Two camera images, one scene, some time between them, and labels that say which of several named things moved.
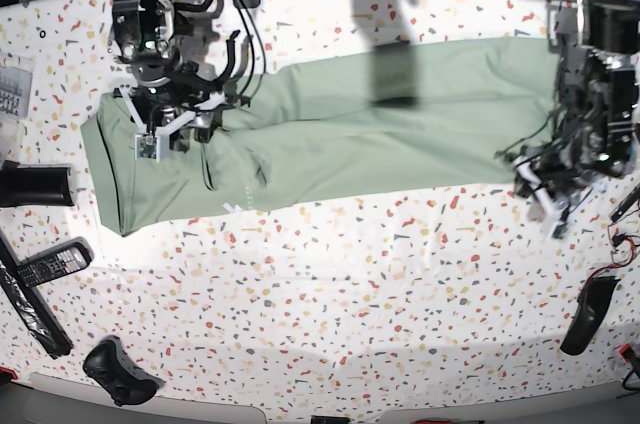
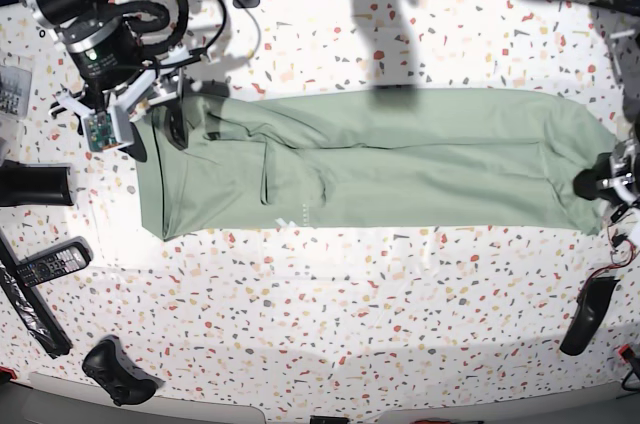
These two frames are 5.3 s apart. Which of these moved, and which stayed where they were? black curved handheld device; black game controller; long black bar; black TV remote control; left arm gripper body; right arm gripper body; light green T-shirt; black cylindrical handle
Moved: left arm gripper body; light green T-shirt; right arm gripper body
Stayed: black curved handheld device; black cylindrical handle; black game controller; long black bar; black TV remote control
